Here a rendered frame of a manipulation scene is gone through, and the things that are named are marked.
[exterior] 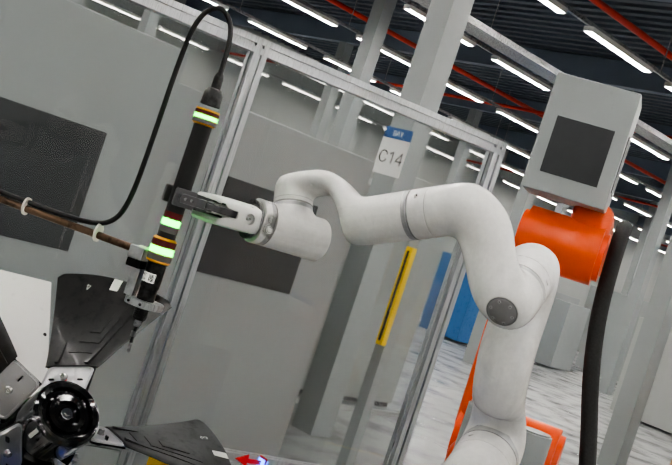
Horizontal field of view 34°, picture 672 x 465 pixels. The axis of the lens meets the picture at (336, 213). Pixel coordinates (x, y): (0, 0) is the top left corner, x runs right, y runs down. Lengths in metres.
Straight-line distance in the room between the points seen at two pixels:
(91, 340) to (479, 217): 0.74
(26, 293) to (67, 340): 0.28
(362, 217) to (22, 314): 0.75
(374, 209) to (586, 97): 3.92
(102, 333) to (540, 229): 3.99
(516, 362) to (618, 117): 3.89
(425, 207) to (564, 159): 3.87
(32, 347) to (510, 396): 0.95
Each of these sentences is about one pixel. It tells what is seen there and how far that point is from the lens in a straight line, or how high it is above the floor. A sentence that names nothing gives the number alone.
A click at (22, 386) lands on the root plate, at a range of 1.97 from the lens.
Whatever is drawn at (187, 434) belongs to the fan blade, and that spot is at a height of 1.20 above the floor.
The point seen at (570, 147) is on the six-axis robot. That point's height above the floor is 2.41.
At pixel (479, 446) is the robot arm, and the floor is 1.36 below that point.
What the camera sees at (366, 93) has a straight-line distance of 2.98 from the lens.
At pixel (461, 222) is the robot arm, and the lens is 1.88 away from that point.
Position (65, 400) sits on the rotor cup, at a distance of 1.94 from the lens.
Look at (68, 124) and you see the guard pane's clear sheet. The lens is 2.64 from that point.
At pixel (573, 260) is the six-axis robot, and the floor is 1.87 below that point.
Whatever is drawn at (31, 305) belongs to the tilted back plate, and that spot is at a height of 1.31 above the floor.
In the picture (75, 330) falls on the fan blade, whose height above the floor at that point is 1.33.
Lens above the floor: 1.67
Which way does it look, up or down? level
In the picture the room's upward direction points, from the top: 18 degrees clockwise
